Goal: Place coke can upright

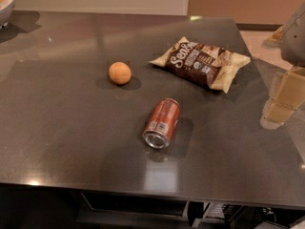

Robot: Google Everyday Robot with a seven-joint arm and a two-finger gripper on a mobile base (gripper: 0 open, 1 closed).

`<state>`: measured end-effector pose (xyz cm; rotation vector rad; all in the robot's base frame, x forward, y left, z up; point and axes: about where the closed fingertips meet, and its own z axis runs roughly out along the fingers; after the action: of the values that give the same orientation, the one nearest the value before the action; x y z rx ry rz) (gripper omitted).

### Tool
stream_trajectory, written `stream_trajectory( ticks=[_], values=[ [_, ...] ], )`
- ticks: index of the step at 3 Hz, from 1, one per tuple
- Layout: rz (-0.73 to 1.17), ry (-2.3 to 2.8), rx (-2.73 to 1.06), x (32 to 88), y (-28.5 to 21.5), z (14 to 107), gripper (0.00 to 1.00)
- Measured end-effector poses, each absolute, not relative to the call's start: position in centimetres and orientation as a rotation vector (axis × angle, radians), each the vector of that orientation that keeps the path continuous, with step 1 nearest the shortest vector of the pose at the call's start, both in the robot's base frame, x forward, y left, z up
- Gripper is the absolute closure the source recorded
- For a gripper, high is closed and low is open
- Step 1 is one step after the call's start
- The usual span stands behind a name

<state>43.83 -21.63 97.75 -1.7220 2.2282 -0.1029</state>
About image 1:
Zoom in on clutter under counter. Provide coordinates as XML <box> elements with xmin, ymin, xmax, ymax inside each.
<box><xmin>187</xmin><ymin>202</ymin><xmax>305</xmax><ymax>229</ymax></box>

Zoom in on orange fruit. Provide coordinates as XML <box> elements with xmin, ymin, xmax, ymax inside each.
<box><xmin>109</xmin><ymin>62</ymin><xmax>132</xmax><ymax>85</ymax></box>

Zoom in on dark drawer under counter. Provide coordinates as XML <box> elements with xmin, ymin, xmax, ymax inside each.
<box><xmin>74</xmin><ymin>192</ymin><xmax>188</xmax><ymax>227</ymax></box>

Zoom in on red coke can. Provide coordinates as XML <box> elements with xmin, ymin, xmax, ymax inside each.
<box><xmin>142</xmin><ymin>98</ymin><xmax>180</xmax><ymax>150</ymax></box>

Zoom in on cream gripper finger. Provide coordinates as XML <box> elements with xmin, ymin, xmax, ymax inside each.
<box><xmin>262</xmin><ymin>67</ymin><xmax>305</xmax><ymax>124</ymax></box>

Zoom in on metal bowl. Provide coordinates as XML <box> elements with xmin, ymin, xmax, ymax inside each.
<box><xmin>0</xmin><ymin>0</ymin><xmax>15</xmax><ymax>29</ymax></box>

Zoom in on brown and cream chip bag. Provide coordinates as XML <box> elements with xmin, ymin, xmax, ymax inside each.
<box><xmin>151</xmin><ymin>37</ymin><xmax>251</xmax><ymax>94</ymax></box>

